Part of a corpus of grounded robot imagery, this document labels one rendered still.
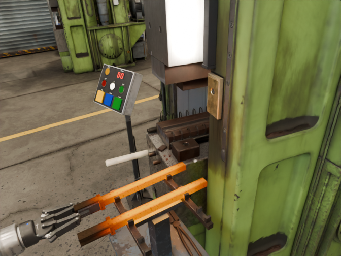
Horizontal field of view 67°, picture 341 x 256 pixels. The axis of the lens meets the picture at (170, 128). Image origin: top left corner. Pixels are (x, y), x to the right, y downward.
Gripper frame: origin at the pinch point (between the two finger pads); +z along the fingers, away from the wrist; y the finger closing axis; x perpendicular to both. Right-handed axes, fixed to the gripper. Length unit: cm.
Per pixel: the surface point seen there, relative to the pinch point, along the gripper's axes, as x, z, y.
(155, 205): 1.0, 18.6, 13.1
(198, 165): -14, 55, -11
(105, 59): -78, 173, -509
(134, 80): 13, 55, -77
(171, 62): 36, 49, -22
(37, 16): 2, 92, -836
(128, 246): -26.2, 10.4, 1.8
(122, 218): 1.0, 7.5, 11.6
